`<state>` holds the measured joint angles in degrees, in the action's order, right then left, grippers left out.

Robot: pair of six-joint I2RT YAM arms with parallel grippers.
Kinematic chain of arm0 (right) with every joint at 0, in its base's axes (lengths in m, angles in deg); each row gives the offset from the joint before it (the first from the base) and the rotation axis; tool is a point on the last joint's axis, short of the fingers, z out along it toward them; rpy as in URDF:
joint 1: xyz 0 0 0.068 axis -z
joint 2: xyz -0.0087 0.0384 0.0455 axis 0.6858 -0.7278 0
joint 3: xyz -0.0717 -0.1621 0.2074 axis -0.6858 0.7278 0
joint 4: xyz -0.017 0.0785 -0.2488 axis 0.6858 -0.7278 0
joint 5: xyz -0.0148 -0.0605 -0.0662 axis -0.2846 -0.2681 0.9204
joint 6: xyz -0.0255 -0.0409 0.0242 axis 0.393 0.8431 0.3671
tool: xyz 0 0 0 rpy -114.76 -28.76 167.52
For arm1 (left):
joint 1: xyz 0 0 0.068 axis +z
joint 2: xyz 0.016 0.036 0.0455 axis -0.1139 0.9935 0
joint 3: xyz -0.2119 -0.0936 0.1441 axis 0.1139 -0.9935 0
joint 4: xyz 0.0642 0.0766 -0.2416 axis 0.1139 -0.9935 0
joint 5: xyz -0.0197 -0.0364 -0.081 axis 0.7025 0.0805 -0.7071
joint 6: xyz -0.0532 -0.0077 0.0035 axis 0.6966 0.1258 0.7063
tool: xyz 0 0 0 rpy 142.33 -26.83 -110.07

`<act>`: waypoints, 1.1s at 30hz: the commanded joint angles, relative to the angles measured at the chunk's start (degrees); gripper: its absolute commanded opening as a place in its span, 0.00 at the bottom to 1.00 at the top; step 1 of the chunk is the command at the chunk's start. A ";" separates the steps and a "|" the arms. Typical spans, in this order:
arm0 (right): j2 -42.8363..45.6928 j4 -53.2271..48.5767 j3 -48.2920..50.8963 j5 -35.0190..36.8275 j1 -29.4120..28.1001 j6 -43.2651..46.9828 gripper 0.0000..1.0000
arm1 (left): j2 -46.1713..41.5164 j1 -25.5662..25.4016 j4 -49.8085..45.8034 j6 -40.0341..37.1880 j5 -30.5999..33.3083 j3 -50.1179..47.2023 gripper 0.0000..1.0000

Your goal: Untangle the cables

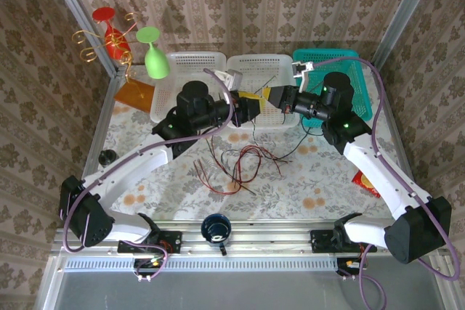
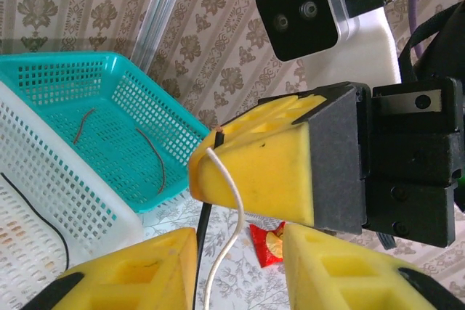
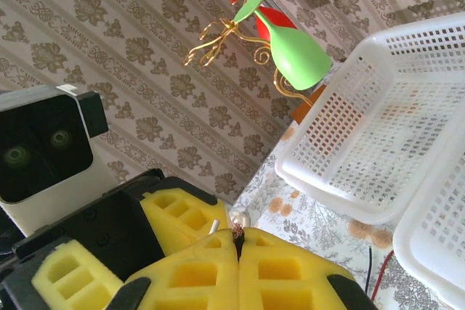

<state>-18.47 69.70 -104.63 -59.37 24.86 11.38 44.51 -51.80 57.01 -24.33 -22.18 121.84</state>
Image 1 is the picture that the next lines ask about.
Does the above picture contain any thin dark green cable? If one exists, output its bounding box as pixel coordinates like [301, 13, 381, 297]
[250, 76, 288, 144]

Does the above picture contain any white plastic basket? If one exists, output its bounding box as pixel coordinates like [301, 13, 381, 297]
[223, 54, 301, 129]
[150, 51, 227, 125]

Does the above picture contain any teal plastic basket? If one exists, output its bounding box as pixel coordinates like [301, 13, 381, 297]
[292, 48, 373, 129]

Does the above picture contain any green plastic wine glass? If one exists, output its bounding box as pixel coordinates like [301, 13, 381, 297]
[136, 25, 171, 80]

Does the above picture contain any floral tablecloth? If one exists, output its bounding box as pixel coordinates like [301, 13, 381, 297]
[83, 66, 415, 222]

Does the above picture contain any red yellow packet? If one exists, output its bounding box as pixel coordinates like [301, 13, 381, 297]
[351, 170, 382, 199]

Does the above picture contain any small black metal cup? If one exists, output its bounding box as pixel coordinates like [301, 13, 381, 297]
[97, 149, 118, 168]

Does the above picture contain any dark blue mug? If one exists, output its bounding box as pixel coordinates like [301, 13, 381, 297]
[201, 213, 233, 256]

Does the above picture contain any red plastic wine glass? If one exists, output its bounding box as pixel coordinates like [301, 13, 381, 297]
[91, 7, 131, 61]

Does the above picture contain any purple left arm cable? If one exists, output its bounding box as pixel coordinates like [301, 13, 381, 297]
[63, 68, 240, 282]

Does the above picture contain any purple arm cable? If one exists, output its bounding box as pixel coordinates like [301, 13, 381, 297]
[63, 68, 240, 282]
[312, 56, 462, 310]

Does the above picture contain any thin black cable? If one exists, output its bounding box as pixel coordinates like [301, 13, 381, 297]
[219, 130, 313, 195]

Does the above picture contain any gold wire glass rack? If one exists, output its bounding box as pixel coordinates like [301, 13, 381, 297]
[71, 12, 156, 114]

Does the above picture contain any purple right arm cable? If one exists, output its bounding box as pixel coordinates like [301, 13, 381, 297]
[312, 56, 462, 310]

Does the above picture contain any aluminium side rail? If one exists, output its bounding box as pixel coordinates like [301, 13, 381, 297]
[372, 62, 415, 180]
[78, 72, 123, 180]

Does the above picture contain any aluminium frame post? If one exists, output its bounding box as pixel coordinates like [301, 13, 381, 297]
[41, 0, 123, 77]
[370, 0, 442, 68]

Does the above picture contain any aluminium front rail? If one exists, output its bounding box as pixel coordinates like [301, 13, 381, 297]
[52, 219, 446, 258]

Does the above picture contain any grey slotted cable duct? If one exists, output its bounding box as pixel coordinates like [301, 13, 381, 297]
[63, 256, 341, 272]

